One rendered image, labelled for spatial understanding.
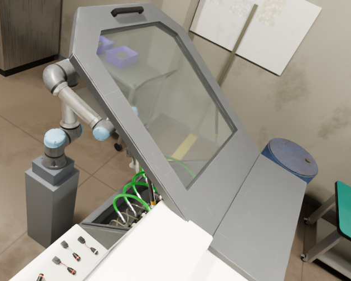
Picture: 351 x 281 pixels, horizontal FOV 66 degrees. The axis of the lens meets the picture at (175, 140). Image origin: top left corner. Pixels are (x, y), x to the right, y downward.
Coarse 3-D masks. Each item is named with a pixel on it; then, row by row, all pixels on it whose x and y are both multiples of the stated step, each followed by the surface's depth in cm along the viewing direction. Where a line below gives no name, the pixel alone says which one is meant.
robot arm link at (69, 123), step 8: (56, 64) 141; (64, 64) 144; (64, 72) 142; (72, 72) 147; (72, 80) 150; (72, 88) 153; (64, 104) 158; (64, 112) 162; (72, 112) 163; (64, 120) 165; (72, 120) 166; (64, 128) 167; (72, 128) 168; (80, 128) 175; (72, 136) 170
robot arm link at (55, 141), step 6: (48, 132) 160; (54, 132) 162; (60, 132) 163; (66, 132) 167; (48, 138) 158; (54, 138) 159; (60, 138) 160; (66, 138) 165; (48, 144) 158; (54, 144) 158; (60, 144) 160; (66, 144) 166; (48, 150) 161; (54, 150) 161; (60, 150) 163; (54, 156) 164
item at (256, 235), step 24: (264, 168) 138; (240, 192) 119; (264, 192) 125; (288, 192) 130; (240, 216) 109; (264, 216) 113; (288, 216) 118; (216, 240) 97; (240, 240) 100; (264, 240) 104; (288, 240) 108; (216, 264) 93; (240, 264) 93; (264, 264) 96
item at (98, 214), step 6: (144, 174) 184; (138, 180) 178; (138, 186) 187; (120, 192) 166; (126, 192) 171; (132, 192) 182; (120, 198) 168; (102, 204) 156; (108, 204) 158; (120, 204) 175; (96, 210) 152; (102, 210) 153; (108, 210) 160; (90, 216) 148; (96, 216) 150; (102, 216) 157; (96, 222) 154
